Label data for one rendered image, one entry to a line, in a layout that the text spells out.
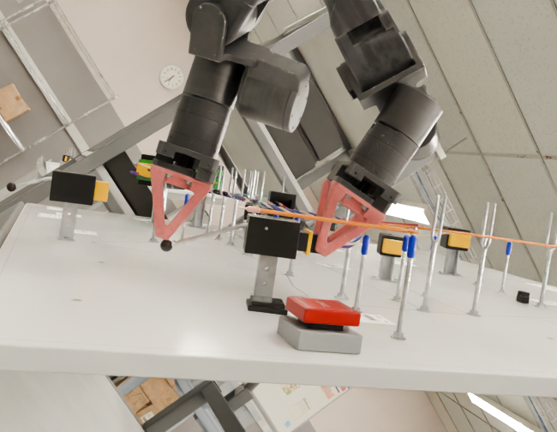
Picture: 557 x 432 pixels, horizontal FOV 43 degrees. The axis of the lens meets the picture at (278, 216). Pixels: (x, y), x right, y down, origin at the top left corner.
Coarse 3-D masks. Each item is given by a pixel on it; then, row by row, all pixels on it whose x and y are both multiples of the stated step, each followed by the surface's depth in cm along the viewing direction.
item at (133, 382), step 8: (128, 384) 516; (136, 384) 518; (176, 384) 486; (184, 384) 467; (120, 392) 514; (128, 392) 516; (184, 392) 458; (200, 408) 441; (208, 408) 438; (200, 416) 442; (208, 416) 443; (176, 424) 440; (200, 424) 458; (208, 424) 445; (216, 424) 446
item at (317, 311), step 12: (288, 300) 60; (300, 300) 59; (312, 300) 60; (324, 300) 61; (336, 300) 62; (300, 312) 57; (312, 312) 56; (324, 312) 57; (336, 312) 57; (348, 312) 57; (312, 324) 57; (324, 324) 58; (336, 324) 57; (348, 324) 57
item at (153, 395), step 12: (120, 384) 800; (144, 384) 810; (156, 384) 815; (168, 384) 818; (132, 396) 806; (144, 396) 809; (156, 396) 815; (168, 396) 821; (132, 408) 806; (144, 408) 814; (156, 408) 817; (144, 420) 814
